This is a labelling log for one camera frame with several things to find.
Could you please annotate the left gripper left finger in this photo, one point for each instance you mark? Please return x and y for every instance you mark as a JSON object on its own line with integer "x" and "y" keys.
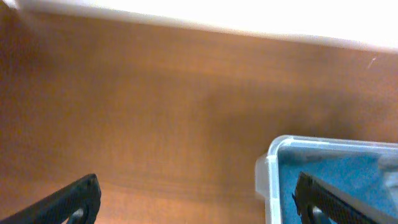
{"x": 78, "y": 202}

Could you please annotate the clear plastic storage bin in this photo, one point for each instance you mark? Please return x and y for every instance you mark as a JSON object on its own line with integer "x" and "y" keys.
{"x": 308, "y": 149}

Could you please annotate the dark blue jeans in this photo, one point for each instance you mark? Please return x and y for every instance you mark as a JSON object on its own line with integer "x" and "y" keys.
{"x": 370, "y": 178}

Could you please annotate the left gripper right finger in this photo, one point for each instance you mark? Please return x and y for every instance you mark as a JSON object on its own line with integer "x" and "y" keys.
{"x": 317, "y": 200}

